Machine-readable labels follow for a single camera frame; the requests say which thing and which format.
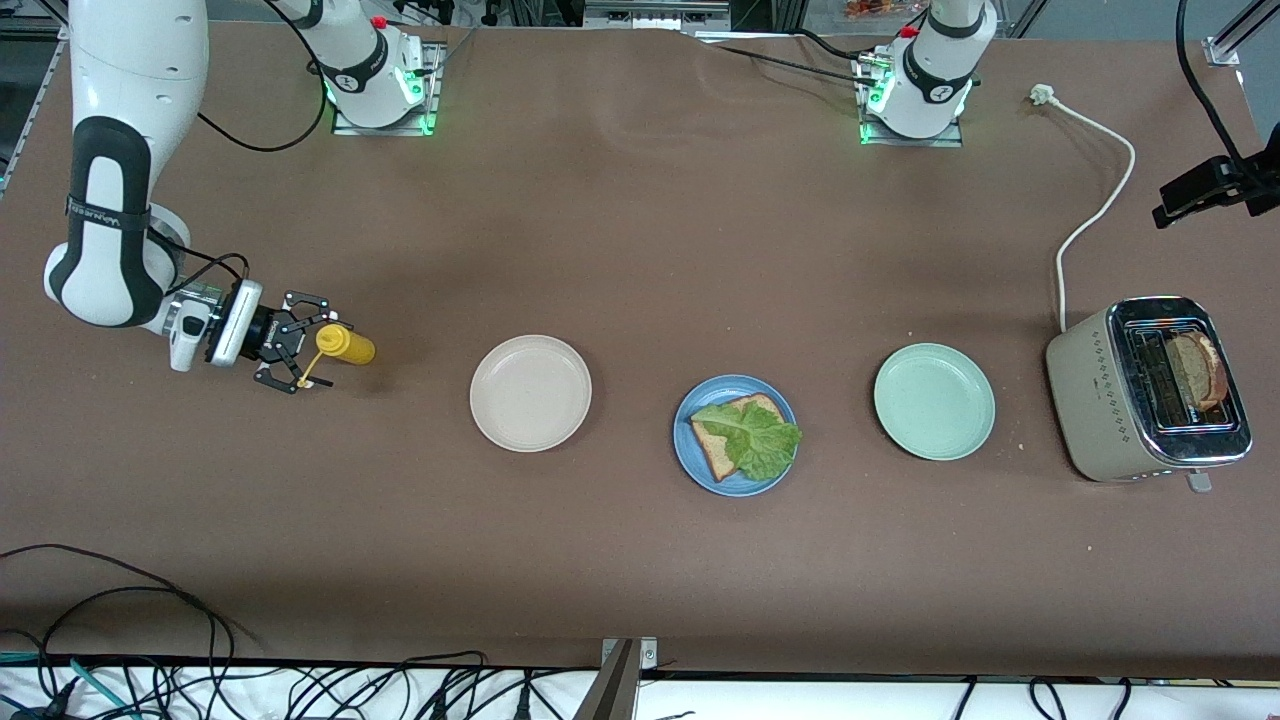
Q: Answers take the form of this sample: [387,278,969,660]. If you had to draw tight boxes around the yellow squeeze sauce bottle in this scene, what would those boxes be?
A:
[296,325,377,391]

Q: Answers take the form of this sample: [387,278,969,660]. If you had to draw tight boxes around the brown bread slice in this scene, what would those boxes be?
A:
[1165,333,1229,411]
[690,393,786,483]

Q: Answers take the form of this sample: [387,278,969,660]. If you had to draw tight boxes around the green lettuce leaf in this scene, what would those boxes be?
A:
[693,402,804,482]

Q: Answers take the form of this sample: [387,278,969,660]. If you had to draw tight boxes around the beige round plate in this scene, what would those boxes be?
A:
[469,335,593,453]

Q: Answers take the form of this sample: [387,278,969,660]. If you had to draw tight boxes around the green round plate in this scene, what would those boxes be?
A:
[873,343,997,462]

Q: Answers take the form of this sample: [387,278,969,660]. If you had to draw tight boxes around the blue round plate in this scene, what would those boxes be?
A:
[673,375,800,498]

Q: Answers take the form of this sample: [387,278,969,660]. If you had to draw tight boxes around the beige and chrome toaster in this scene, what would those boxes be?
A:
[1046,296,1254,493]

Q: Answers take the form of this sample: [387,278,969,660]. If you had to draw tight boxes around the grey power strip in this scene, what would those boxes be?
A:
[583,0,733,31]

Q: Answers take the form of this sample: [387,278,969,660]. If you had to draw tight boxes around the white toaster power cable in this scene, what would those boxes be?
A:
[1030,84,1138,333]

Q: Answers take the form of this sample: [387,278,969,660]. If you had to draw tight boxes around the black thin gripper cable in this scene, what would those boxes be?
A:
[175,248,251,296]

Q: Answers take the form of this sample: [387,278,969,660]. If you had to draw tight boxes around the aluminium frame profile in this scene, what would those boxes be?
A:
[1205,0,1280,69]

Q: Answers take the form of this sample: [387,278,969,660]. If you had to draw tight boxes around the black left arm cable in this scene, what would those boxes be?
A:
[1177,0,1249,166]

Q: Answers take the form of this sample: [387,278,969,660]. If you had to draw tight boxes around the black looping arm cable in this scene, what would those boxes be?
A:
[195,0,331,154]

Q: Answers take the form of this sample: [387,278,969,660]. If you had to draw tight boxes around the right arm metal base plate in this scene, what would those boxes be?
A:
[331,42,446,137]

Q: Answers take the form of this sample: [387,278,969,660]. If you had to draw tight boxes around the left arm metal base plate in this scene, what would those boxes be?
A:
[858,50,966,148]

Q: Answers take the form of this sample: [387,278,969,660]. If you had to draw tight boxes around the black floor cable loop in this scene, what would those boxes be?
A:
[0,544,237,691]
[38,586,219,701]

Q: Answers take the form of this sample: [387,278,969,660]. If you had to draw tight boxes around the black cable bundle strand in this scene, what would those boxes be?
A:
[290,652,491,720]

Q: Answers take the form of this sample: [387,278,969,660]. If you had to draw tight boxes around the aluminium table edge rail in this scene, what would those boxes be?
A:
[0,40,63,199]

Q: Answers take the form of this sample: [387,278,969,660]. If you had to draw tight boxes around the teal cable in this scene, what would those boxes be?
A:
[0,650,133,720]

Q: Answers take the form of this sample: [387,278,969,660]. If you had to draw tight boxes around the black cable on table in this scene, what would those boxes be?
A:
[690,28,881,89]

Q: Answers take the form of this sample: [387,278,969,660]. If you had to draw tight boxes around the metal table edge bracket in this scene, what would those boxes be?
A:
[575,637,661,720]

